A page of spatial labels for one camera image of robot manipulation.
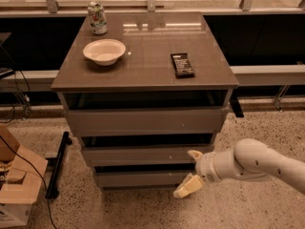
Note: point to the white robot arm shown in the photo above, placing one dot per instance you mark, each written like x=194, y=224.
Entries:
x=248, y=160

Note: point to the black rear stand leg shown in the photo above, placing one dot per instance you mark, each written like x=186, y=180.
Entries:
x=235, y=105

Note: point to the grey top drawer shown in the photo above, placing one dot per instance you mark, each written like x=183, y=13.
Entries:
x=150, y=122

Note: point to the cardboard box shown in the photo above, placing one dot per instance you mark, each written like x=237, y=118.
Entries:
x=21, y=180

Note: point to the black metal stand leg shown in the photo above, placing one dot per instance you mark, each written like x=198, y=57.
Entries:
x=55, y=163

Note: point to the grey bottom drawer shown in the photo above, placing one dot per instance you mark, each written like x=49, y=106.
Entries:
x=116, y=180

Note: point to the grey drawer cabinet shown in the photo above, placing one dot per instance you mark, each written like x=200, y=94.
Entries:
x=144, y=79

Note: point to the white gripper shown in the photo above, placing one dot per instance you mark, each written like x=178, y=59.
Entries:
x=206, y=167

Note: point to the black snack bar wrapper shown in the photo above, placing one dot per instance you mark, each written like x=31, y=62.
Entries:
x=182, y=65

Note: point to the grey middle drawer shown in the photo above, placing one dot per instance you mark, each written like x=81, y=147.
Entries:
x=141, y=156

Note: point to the grey drawer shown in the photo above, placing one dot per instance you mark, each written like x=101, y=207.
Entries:
x=150, y=122
x=141, y=156
x=116, y=180

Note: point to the white paper bowl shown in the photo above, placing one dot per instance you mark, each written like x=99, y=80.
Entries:
x=104, y=52

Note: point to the green white soda can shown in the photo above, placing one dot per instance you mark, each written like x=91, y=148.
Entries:
x=97, y=18

